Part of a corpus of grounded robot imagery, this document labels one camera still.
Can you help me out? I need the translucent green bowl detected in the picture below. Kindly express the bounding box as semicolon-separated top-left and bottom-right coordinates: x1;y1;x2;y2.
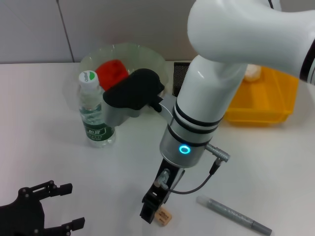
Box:
80;43;169;111

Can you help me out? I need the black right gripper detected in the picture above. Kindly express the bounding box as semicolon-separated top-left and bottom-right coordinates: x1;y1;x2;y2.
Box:
140;159;185;225

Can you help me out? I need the clear water bottle green label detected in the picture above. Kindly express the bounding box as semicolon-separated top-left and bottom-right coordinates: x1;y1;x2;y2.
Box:
78;70;116;148

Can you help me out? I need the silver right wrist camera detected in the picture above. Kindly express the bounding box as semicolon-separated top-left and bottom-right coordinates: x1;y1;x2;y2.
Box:
102;68;178;127

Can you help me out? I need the grey marker pen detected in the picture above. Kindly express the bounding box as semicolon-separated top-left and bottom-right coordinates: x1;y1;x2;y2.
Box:
196;195;273;236

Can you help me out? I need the black mesh pen holder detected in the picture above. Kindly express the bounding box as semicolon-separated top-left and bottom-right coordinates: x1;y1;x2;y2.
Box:
173;61;191;96

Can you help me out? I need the white paper ball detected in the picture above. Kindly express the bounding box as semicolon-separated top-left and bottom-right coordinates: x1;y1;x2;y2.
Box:
243;64;261;82

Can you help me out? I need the tan eraser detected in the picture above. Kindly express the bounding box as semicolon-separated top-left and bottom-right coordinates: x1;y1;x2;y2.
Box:
156;208;172;226

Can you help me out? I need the yellow plastic storage bin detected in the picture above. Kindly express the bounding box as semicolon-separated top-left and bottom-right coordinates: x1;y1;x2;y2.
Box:
225;65;300;127

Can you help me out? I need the orange fruit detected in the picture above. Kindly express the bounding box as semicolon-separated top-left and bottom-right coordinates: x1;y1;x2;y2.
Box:
95;59;129;91

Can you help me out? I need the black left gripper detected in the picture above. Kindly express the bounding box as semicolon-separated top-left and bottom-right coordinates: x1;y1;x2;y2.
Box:
0;180;86;236

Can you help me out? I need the right gripper cable with connector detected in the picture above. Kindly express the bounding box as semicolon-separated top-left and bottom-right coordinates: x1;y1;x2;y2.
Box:
154;144;231;195

